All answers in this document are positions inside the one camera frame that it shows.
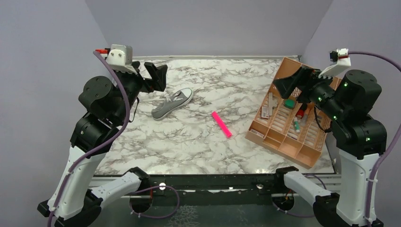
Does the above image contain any green cap item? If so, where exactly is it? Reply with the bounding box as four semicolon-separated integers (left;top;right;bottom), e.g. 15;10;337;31
283;99;296;109

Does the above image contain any red cap bottle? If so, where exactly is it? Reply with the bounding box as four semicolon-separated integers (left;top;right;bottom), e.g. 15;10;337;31
296;104;308;119

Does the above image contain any purple cable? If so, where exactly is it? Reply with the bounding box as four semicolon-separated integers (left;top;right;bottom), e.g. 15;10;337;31
348;51;401;220
47;51;131;227

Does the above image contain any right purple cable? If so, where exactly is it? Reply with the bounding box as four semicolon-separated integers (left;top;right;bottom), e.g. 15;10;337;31
348;51;401;220

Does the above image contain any grey metal bracket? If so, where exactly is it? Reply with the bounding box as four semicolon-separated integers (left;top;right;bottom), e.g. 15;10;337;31
261;92;278;119

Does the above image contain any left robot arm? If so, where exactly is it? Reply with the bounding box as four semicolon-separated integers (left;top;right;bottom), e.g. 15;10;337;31
37;61;168;227

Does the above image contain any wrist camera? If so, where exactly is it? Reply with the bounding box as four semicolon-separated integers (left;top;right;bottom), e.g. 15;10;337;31
95;44;137;75
318;48;351;79

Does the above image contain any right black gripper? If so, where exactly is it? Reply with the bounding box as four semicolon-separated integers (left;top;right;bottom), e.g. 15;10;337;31
273;64;347;120

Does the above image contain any green white marker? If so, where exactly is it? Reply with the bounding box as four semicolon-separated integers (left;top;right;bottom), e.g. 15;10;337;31
293;117;300;133

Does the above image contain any grey canvas sneaker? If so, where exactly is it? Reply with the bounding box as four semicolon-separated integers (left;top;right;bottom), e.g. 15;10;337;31
151;88;193;121

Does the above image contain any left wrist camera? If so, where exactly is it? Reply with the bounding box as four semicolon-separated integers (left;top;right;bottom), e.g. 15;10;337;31
95;44;137;75

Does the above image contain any pink plastic bar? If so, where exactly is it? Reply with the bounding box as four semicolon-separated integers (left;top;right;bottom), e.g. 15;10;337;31
211;112;232;138

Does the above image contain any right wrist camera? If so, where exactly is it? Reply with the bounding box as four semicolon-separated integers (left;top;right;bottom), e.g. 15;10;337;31
318;48;351;79

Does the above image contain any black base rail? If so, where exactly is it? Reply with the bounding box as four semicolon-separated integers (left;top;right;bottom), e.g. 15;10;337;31
129;166;297;211

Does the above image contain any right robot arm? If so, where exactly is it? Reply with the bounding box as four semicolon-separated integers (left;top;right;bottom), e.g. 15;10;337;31
273;66;387;227

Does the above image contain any orange plastic organizer tray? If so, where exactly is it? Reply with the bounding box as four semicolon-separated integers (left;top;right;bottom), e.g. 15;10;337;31
245;57;342;169

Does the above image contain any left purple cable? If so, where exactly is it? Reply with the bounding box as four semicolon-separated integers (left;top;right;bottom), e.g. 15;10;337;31
47;51;131;227

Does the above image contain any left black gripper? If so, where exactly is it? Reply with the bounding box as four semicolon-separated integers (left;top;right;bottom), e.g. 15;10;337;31
113;61;168;124

